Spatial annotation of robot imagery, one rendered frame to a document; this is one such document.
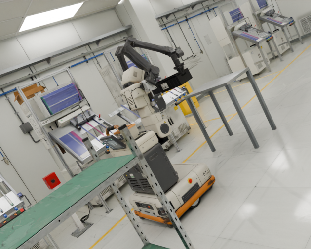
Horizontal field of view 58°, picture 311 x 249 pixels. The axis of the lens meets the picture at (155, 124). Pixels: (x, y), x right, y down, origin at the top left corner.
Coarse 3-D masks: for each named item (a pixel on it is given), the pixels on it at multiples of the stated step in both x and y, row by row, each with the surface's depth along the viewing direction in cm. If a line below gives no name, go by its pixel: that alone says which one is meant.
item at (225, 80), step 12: (240, 72) 304; (204, 84) 360; (216, 84) 309; (228, 84) 290; (252, 84) 316; (192, 96) 336; (192, 108) 347; (216, 108) 374; (240, 108) 296; (264, 108) 320; (204, 132) 352; (228, 132) 381; (252, 132) 301
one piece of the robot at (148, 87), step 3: (144, 81) 247; (144, 84) 249; (147, 84) 248; (150, 84) 250; (144, 87) 251; (147, 87) 248; (150, 87) 250; (153, 87) 251; (156, 87) 253; (147, 90) 249; (150, 90) 249
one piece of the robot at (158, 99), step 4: (152, 92) 266; (152, 96) 268; (156, 96) 266; (160, 96) 268; (156, 100) 265; (160, 100) 268; (152, 104) 265; (160, 104) 267; (164, 104) 270; (160, 108) 266; (164, 108) 269
